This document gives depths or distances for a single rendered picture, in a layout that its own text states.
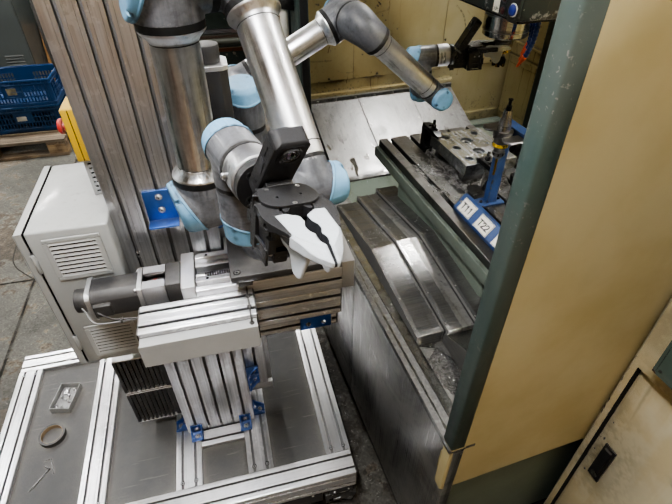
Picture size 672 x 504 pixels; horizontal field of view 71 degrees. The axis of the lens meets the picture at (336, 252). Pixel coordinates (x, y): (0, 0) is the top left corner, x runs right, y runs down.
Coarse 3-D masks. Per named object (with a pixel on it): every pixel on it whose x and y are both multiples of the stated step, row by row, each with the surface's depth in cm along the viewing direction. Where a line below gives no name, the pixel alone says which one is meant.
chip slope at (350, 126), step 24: (336, 96) 269; (360, 96) 273; (384, 96) 277; (408, 96) 279; (336, 120) 263; (360, 120) 266; (384, 120) 268; (408, 120) 270; (432, 120) 273; (456, 120) 275; (336, 144) 255; (360, 144) 258; (360, 168) 250; (384, 168) 252
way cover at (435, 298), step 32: (384, 192) 218; (352, 224) 199; (384, 224) 195; (416, 224) 191; (384, 256) 180; (416, 256) 178; (448, 256) 177; (384, 288) 176; (416, 288) 170; (448, 288) 168; (416, 320) 160; (448, 320) 159
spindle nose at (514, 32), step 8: (488, 16) 161; (496, 16) 159; (488, 24) 162; (496, 24) 160; (504, 24) 159; (512, 24) 158; (520, 24) 158; (528, 24) 160; (488, 32) 163; (496, 32) 161; (504, 32) 160; (512, 32) 160; (520, 32) 160
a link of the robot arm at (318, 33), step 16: (336, 0) 149; (352, 0) 145; (320, 16) 149; (336, 16) 146; (304, 32) 150; (320, 32) 150; (336, 32) 150; (304, 48) 151; (320, 48) 154; (240, 64) 151
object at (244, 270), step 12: (228, 240) 119; (216, 252) 122; (228, 252) 115; (240, 252) 115; (240, 264) 112; (252, 264) 112; (276, 264) 112; (288, 264) 112; (312, 264) 112; (216, 276) 115; (228, 276) 115; (240, 276) 108; (252, 276) 109; (264, 276) 110; (276, 276) 111
